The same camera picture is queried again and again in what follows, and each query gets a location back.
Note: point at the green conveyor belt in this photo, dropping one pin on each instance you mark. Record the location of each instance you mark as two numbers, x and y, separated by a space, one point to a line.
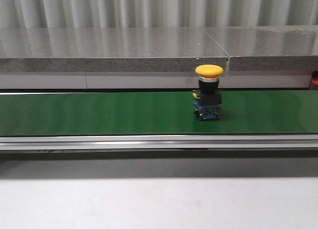
117 113

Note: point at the grey stone slab left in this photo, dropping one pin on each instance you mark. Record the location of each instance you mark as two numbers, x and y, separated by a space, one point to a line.
103 50

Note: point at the aluminium conveyor side rail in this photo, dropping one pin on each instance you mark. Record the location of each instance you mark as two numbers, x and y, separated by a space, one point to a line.
158 143

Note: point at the grey stone slab right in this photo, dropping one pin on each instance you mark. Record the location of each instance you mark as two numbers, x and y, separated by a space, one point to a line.
268 48

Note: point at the grey stone slab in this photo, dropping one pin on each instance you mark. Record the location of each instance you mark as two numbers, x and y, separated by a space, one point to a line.
103 50
268 48

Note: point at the white panel under slab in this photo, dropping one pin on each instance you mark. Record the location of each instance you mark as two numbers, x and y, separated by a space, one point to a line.
146 82

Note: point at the orange red object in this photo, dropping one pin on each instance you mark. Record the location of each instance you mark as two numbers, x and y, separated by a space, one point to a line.
314 83

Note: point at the white pleated curtain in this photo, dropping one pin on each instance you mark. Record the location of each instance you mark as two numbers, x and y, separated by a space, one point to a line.
156 13

